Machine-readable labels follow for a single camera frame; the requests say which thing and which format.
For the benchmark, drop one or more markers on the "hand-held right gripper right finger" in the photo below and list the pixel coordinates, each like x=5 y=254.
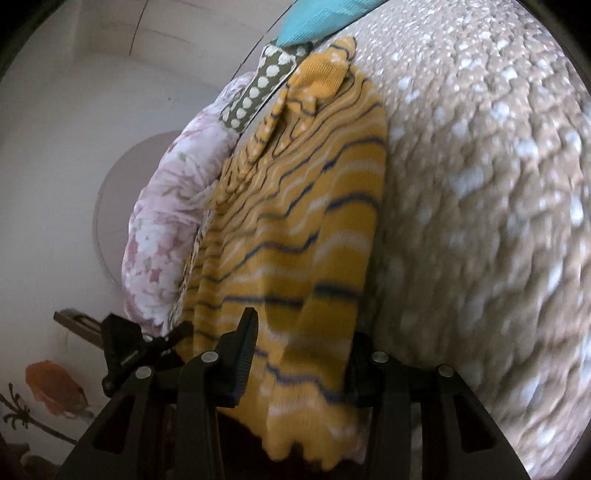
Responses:
x=364 y=374

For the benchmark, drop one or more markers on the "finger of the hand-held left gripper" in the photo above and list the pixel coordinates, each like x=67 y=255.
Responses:
x=171 y=337
x=121 y=344

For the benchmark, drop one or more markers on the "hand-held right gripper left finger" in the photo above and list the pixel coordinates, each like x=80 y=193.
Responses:
x=242 y=355

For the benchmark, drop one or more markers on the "yellow striped sweater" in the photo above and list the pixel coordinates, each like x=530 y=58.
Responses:
x=286 y=230

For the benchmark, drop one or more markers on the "dark brown bar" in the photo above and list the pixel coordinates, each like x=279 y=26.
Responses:
x=78 y=323

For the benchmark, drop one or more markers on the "pink floral quilt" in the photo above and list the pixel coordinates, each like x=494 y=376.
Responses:
x=161 y=207

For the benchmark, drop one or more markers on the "beige quilted bed cover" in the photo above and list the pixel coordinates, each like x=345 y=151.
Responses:
x=485 y=184

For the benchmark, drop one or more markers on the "olive bolster pillow white print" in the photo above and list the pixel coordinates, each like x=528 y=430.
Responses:
x=258 y=87

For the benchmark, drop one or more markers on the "teal pillow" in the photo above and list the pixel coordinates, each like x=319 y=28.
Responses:
x=323 y=18

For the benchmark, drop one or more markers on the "orange flower wall decal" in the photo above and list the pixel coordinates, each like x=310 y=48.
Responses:
x=55 y=387

